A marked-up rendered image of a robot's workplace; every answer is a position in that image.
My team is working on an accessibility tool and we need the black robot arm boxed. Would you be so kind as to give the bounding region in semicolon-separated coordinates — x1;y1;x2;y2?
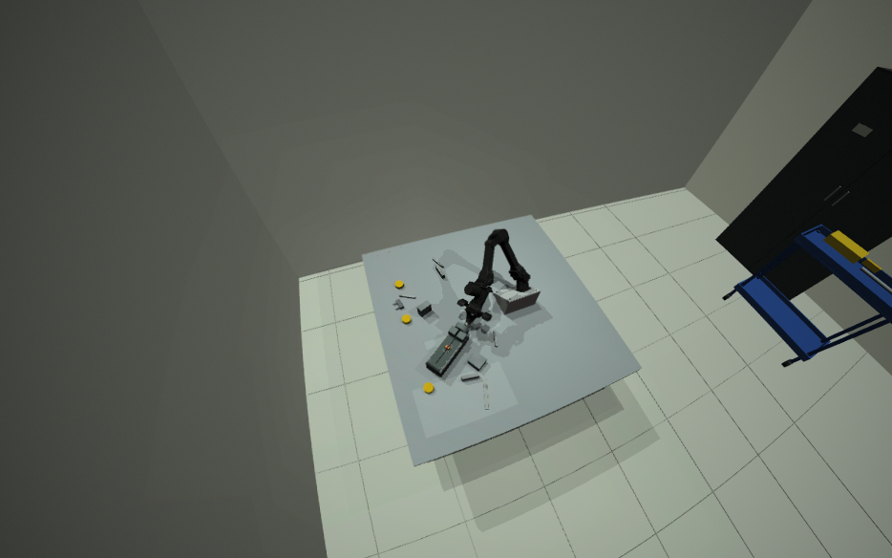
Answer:
464;229;531;314

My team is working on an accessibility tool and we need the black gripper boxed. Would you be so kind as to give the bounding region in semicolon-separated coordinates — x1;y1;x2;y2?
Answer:
457;297;493;325

